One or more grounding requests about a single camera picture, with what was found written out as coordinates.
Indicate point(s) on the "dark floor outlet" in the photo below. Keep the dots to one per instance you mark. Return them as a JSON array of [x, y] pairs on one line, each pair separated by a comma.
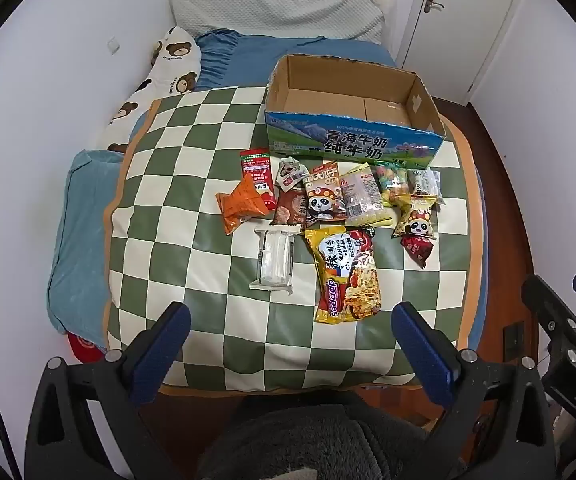
[[513, 340]]

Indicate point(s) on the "small white brown packet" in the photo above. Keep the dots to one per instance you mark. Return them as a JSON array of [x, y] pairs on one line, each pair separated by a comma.
[[290, 172]]

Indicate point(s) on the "panda print seed packet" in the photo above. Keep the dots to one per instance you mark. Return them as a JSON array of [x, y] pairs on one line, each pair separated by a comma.
[[325, 197]]

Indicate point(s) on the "brown snack packet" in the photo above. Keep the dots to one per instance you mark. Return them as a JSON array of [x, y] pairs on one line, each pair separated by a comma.
[[290, 209]]

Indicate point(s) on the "clear white snack packet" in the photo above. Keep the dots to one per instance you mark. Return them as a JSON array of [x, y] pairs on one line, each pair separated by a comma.
[[275, 260]]

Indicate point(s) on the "bear print pillow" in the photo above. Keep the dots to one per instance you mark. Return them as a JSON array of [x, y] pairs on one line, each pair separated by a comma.
[[172, 60]]

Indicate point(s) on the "colourful candy ball packet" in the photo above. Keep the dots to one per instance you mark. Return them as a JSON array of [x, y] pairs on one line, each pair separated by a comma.
[[392, 185]]

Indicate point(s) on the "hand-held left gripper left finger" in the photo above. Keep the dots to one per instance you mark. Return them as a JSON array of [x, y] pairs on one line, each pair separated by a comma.
[[165, 350]]

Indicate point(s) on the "silver snack packet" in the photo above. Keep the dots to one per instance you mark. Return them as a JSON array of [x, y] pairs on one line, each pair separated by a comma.
[[425, 185]]

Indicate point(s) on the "small dark red packet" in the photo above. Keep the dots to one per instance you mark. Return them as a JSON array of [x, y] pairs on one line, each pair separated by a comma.
[[418, 250]]

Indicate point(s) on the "yellow instant noodle packet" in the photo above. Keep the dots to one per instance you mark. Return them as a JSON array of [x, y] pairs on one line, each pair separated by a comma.
[[348, 275]]

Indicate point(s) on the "cardboard box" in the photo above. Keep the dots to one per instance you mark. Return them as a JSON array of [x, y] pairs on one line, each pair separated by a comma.
[[348, 105]]

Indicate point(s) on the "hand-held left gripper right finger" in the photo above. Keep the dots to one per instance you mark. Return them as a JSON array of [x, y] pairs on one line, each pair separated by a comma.
[[425, 355]]

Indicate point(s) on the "red snack packet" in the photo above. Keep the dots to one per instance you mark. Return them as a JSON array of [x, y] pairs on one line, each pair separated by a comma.
[[257, 170]]

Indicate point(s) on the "white door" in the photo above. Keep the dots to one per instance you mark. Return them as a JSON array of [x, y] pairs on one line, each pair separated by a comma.
[[458, 25]]

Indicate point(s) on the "clear yellow cracker packet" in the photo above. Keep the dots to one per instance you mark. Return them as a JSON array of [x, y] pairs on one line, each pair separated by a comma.
[[365, 199]]

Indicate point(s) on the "green white checkered blanket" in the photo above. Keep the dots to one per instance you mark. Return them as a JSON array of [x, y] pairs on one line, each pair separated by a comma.
[[192, 210]]

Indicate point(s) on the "small yellow panda packet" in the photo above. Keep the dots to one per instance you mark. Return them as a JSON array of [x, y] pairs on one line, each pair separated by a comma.
[[418, 221]]

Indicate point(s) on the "grey white textured pillow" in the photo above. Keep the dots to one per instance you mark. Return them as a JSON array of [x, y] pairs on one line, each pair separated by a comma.
[[278, 15]]

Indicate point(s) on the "blue bedsheet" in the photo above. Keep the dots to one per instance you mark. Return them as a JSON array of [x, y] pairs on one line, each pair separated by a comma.
[[248, 60]]

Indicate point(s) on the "grey fleece clothing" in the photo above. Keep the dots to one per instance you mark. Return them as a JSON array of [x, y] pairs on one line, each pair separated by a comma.
[[318, 440]]

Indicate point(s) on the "white wall socket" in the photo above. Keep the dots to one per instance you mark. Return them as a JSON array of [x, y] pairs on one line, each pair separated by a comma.
[[113, 46]]

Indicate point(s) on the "orange snack packet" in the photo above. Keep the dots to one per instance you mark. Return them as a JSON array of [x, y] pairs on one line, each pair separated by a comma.
[[240, 205]]

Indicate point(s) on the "red round cushion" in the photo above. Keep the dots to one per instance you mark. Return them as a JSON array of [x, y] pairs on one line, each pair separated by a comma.
[[85, 347]]

